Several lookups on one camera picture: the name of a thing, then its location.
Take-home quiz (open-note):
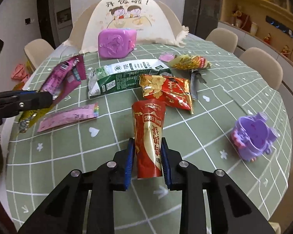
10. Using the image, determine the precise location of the magenta snack wrapper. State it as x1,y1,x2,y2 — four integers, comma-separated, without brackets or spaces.
39,55,87,106

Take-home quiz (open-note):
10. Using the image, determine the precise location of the pink wrapper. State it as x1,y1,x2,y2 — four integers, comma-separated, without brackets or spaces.
37,103,99,132

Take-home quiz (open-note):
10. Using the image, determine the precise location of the red gold snack packet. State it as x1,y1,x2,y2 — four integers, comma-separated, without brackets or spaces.
140,74,194,114

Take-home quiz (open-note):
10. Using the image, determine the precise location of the green milk carton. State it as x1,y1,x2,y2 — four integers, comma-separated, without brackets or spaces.
88,59,171,98

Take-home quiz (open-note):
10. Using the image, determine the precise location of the gold candy wrapper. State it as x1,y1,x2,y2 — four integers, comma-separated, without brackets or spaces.
168,54,211,70

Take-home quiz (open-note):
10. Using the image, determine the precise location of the grey foil wrapper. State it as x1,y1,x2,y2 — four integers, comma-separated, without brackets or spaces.
190,70,206,100

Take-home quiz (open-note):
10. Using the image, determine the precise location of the pink plastic spoon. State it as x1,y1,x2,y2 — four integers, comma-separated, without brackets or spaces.
158,52,176,62

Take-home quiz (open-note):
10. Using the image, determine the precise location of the beige chair left side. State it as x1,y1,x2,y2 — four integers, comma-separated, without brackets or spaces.
24,39,55,70

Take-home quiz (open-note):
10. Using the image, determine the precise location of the green checked tablecloth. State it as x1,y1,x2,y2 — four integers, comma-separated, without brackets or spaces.
5,32,292,234

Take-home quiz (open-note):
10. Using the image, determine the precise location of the purple toy carriage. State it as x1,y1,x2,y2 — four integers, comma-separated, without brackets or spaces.
231,112,280,162

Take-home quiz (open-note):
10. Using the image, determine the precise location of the pink square toy box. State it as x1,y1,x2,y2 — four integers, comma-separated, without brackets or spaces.
98,28,137,59

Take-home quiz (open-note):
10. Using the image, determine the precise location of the cream folding food cover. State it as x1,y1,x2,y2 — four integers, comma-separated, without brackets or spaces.
63,0,189,53

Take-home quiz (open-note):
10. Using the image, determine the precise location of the beige chair far left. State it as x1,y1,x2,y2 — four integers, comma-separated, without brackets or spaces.
205,28,238,53

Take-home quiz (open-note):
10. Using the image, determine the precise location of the wooden shelf cabinet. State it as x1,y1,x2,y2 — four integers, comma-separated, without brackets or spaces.
217,0,293,88

